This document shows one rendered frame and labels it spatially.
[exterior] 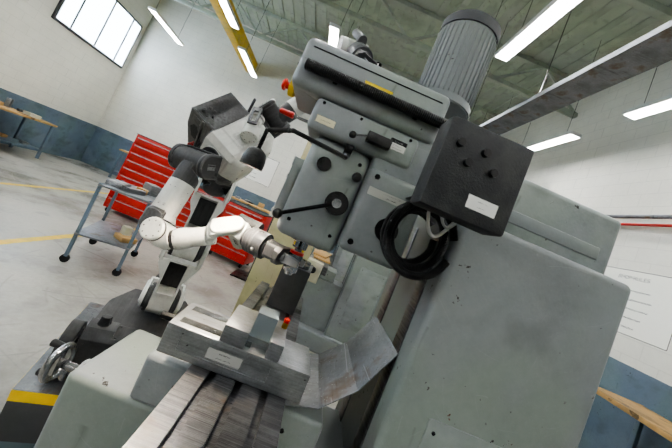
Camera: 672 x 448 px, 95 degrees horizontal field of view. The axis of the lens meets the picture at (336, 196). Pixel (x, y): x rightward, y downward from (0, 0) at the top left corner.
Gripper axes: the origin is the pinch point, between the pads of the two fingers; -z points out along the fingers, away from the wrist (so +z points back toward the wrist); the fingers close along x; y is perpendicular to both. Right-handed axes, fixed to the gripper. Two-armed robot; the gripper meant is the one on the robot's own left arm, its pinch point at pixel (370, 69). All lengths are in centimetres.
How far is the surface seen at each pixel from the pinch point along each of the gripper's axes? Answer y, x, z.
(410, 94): 3.8, -3.5, -22.9
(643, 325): -11, -494, -21
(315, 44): -4.3, 23.2, -7.6
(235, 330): -57, 19, -68
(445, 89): 11.6, -14.0, -20.1
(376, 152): -13.9, -2.1, -32.5
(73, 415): -104, 38, -70
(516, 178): 7, -12, -62
